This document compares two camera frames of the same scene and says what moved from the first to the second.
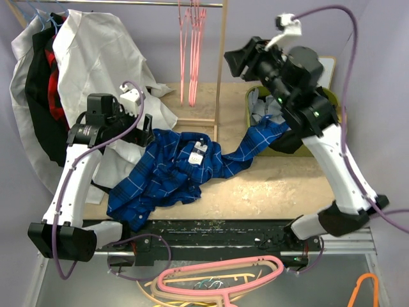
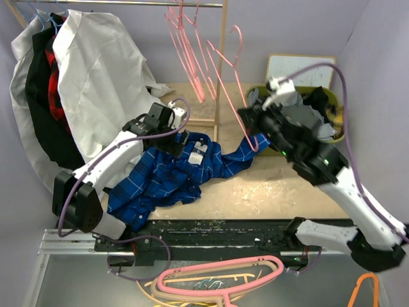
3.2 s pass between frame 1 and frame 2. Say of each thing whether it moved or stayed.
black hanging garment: stayed
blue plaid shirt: stayed
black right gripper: moved
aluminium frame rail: stayed
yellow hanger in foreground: stayed
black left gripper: moved
